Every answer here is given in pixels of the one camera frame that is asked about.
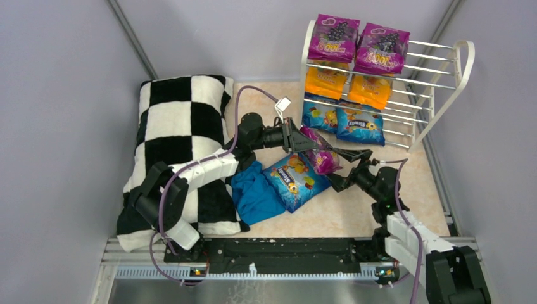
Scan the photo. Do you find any white metal wire shelf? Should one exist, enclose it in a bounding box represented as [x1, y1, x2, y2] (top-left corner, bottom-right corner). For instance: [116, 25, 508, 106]
[301, 20, 476, 153]

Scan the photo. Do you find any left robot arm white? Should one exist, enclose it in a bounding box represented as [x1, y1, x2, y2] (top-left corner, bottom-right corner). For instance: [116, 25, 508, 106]
[129, 113, 320, 250]

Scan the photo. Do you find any blue candy bag on shelf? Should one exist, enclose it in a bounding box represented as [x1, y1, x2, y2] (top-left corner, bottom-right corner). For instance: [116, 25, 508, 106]
[336, 104, 386, 146]

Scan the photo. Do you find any aluminium frame rail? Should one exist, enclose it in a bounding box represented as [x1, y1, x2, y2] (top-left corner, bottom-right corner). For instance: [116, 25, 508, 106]
[90, 237, 483, 304]

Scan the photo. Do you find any blue candy bag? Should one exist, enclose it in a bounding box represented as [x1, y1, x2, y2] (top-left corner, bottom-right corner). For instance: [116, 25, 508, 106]
[302, 92, 338, 134]
[262, 153, 331, 213]
[336, 104, 386, 146]

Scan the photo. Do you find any black white checkered pillow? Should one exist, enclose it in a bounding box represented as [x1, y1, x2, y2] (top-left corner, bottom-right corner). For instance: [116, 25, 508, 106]
[116, 75, 250, 252]

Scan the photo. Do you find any orange candy bag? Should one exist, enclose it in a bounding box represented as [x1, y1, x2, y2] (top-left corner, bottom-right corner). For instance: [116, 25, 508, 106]
[305, 67, 348, 100]
[348, 75, 392, 110]

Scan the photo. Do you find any purple candy bag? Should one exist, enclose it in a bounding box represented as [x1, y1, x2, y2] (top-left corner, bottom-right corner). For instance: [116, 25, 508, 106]
[353, 23, 410, 75]
[308, 14, 360, 63]
[300, 126, 342, 175]

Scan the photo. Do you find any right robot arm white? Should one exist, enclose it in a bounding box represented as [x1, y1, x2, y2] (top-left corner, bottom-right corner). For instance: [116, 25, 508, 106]
[327, 148, 492, 303]

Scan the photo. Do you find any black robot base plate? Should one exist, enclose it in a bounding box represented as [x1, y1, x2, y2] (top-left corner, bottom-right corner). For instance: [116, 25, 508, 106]
[163, 237, 394, 274]

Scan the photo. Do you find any blue cloth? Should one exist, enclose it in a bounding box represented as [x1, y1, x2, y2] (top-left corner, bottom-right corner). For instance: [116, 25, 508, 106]
[231, 161, 286, 225]

